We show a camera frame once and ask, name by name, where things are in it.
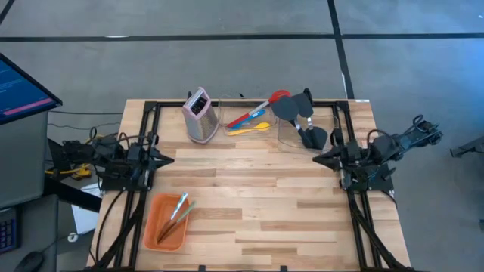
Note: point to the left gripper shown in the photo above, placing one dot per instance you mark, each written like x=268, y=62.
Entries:
x=140, y=160

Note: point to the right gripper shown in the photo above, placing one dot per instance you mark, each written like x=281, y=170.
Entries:
x=349, y=158

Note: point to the black oval-head spatula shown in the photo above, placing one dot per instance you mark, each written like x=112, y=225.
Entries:
x=317, y=139

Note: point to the pink-topped metal box grater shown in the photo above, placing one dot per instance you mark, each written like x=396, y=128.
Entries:
x=200, y=121

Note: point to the black rectangular-head spatula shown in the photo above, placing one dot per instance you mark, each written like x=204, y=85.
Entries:
x=304, y=104

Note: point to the black round-head spatula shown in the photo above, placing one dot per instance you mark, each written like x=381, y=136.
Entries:
x=285, y=108

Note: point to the yellow silicone spoon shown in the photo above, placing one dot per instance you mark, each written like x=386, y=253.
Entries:
x=261, y=126

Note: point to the red slotted spoon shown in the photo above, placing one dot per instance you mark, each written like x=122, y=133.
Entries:
x=280, y=95

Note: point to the blue silicone spoon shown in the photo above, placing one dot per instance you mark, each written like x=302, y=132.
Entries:
x=257, y=115

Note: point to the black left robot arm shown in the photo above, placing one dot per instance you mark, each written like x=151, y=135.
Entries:
x=109, y=155

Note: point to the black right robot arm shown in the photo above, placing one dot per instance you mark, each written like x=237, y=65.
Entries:
x=393, y=145

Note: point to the clear plastic container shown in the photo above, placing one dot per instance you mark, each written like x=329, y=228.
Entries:
x=287, y=138
x=234, y=104

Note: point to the orange plastic tray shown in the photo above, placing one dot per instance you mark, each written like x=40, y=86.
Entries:
x=155, y=230

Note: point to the black desk leg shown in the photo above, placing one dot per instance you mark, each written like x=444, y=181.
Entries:
x=72, y=194

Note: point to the white paper sheet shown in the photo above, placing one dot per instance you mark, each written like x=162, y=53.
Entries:
x=85, y=223

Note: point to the white tape roll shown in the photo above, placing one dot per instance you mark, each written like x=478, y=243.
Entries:
x=72, y=237

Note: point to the black stand foot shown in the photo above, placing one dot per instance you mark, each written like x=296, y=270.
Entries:
x=463, y=151

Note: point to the computer monitor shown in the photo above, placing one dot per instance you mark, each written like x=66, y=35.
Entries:
x=20, y=90

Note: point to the black computer mouse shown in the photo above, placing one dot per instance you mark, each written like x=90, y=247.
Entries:
x=28, y=262

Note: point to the black keyboard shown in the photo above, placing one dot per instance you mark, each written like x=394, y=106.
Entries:
x=8, y=230

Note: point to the black metal table frame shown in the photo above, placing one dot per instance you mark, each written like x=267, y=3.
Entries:
x=170, y=103

